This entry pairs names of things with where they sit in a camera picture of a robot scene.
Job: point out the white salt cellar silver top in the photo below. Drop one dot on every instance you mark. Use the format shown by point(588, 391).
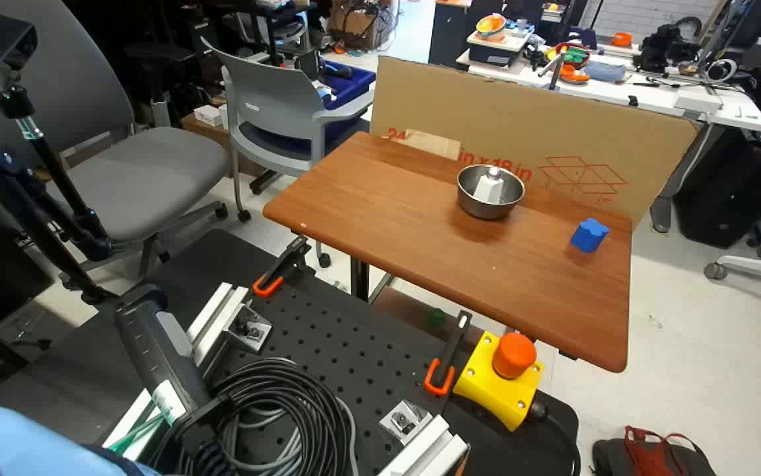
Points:
point(490, 187)

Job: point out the silver metal bowl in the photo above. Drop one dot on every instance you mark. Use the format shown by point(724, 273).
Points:
point(512, 191)

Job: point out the orange black clamp right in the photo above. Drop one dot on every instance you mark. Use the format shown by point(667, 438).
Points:
point(441, 371)

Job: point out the orange black clamp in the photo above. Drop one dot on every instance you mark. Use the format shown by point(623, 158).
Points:
point(441, 371)
point(276, 273)

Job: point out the orange black clamp left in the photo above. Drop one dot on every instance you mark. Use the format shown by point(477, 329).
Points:
point(276, 273)

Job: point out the black perforated breadboard base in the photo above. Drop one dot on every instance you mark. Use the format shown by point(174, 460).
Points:
point(84, 381)

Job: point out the light grey plastic chair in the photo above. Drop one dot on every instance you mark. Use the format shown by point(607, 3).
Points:
point(288, 117)

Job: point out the wooden table top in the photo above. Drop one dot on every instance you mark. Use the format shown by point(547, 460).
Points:
point(397, 210)

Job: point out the red stop button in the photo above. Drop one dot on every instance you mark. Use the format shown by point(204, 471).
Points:
point(512, 355)

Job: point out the yellow emergency stop box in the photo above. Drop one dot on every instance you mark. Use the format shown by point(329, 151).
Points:
point(506, 400)

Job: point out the blue cube block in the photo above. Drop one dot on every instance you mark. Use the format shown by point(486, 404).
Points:
point(590, 237)

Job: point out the brown cardboard sheet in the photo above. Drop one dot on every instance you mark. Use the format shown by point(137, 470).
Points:
point(591, 151)

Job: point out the grey office chair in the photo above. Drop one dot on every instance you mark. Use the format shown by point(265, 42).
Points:
point(141, 183)

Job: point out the grey power strip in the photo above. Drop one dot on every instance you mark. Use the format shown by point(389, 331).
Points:
point(162, 355)

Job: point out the white cluttered desk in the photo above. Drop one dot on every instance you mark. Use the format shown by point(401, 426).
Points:
point(614, 81)

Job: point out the black orange backpack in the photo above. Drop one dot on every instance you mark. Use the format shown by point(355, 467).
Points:
point(648, 454)

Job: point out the black camera on tripod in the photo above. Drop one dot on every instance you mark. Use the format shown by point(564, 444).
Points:
point(31, 183)

